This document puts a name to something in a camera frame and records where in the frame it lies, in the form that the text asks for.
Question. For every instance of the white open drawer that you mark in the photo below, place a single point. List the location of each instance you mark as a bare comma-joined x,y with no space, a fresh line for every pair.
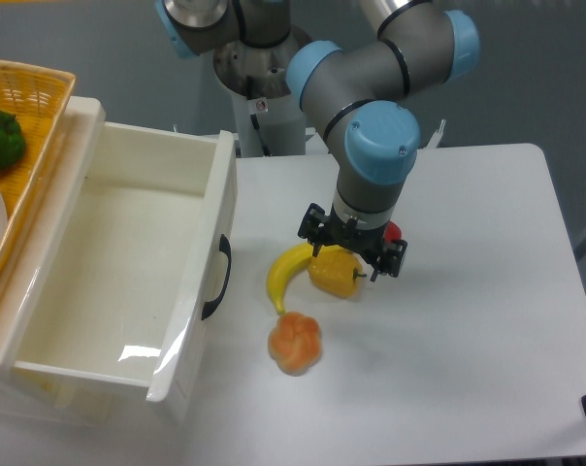
120,311

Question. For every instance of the yellow bell pepper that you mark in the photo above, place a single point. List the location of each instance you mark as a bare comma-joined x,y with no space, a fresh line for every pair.
337,272

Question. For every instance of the red bell pepper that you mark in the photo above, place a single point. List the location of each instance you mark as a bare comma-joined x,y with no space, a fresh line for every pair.
392,232

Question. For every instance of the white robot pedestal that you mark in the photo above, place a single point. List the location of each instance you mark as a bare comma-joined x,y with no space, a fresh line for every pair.
268,118

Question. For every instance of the white drawer cabinet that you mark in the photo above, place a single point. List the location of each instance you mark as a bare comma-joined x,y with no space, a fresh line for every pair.
27,266

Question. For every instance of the yellow banana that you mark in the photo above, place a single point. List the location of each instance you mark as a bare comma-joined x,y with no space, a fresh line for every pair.
283,270

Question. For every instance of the green bell pepper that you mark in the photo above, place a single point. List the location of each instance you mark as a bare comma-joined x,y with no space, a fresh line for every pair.
12,141

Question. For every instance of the black drawer handle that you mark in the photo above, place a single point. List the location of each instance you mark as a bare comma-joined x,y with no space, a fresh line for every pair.
222,278

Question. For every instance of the yellow woven basket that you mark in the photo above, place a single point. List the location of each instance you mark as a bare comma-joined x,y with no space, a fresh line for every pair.
37,96

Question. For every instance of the white metal bracket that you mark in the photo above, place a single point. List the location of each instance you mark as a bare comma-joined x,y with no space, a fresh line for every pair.
436,138

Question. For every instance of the round orange bread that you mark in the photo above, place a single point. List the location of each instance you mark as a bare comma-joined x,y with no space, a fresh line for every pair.
295,343

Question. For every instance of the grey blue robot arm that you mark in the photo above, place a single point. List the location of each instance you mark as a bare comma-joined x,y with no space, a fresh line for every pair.
353,100

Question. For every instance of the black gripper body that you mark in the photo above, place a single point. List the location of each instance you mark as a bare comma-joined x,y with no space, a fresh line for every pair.
355,236

